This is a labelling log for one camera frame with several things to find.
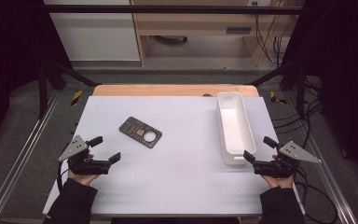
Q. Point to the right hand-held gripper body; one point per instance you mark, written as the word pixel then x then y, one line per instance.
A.
pixel 273 168

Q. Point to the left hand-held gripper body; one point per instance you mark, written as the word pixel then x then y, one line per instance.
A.
pixel 84 166

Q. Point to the person's left hand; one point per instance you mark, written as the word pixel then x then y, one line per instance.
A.
pixel 82 179

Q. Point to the person's right hand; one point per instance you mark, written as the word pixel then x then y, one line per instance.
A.
pixel 278 182

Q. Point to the white plastic bin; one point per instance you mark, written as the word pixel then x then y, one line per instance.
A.
pixel 234 124

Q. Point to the yellow black tape marker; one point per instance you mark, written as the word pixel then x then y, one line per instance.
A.
pixel 76 97
pixel 273 97

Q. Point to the white board sheet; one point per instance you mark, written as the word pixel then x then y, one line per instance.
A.
pixel 174 180

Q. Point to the wooden table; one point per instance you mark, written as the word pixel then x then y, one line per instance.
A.
pixel 155 90

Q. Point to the black curtain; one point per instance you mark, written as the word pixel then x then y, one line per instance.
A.
pixel 9 62
pixel 348 77

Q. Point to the white cabinet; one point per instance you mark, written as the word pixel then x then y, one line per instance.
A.
pixel 93 34

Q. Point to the light wooden desk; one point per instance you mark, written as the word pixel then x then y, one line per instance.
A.
pixel 192 23

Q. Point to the aluminium rail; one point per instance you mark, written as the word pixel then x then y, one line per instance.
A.
pixel 18 155
pixel 323 174

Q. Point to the black metal frame stand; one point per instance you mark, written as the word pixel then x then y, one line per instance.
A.
pixel 43 90
pixel 300 90

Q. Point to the black horizontal frame bar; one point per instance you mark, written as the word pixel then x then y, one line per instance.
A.
pixel 167 9

